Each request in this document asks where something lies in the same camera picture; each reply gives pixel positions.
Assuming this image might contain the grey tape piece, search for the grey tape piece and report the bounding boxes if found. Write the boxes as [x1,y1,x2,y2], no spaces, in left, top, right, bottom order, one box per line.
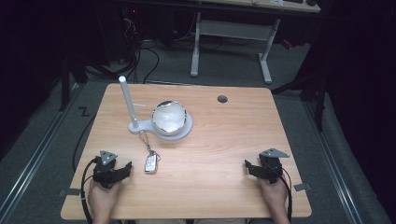
[58,188,81,198]
[293,182,312,192]

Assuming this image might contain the person's right hand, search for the person's right hand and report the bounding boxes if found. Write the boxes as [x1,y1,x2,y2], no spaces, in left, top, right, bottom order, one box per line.
[257,175,290,214]

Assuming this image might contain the bundle of black cables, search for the bundle of black cables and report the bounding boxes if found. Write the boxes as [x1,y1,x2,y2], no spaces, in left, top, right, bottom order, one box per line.
[120,17,161,85]

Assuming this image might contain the person's left hand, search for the person's left hand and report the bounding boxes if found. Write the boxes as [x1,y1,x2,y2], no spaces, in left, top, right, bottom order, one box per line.
[87,178,123,217]

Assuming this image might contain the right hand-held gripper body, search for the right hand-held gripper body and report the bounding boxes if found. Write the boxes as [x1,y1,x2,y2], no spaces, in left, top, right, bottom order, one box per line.
[257,147,290,185]

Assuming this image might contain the silver key fob with chain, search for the silver key fob with chain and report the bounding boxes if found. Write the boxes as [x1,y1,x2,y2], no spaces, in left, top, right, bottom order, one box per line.
[138,130,163,175]

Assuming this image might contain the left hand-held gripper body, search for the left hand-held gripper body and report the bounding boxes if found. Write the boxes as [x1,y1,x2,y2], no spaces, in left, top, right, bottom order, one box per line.
[92,150,120,189]

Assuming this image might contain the black floor cable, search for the black floor cable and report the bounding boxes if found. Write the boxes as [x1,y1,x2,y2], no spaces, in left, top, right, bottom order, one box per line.
[72,114,98,173]

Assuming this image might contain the metal floor rail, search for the metal floor rail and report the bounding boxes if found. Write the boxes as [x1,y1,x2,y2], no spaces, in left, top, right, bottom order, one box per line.
[302,98,364,224]
[0,83,82,218]

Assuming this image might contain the wooden desk with white legs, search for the wooden desk with white legs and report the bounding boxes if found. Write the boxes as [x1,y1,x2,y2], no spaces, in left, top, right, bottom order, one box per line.
[190,0,322,85]

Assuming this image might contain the white stand with pole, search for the white stand with pole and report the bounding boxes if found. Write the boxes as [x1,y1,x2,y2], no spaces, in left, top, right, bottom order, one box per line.
[118,75,194,142]

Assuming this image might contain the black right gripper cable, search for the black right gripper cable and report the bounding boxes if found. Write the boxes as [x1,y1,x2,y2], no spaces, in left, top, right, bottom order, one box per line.
[277,164,294,224]

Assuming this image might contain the dark metal stand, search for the dark metal stand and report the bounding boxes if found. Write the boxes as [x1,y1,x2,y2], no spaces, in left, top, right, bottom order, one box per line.
[271,69,330,133]
[58,50,92,113]

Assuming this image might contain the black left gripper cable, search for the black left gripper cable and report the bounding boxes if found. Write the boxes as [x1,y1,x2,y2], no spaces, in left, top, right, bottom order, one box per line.
[80,157,100,224]

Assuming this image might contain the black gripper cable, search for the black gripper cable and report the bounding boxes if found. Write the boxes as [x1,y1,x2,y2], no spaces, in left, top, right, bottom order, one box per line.
[277,164,294,224]
[80,157,100,224]

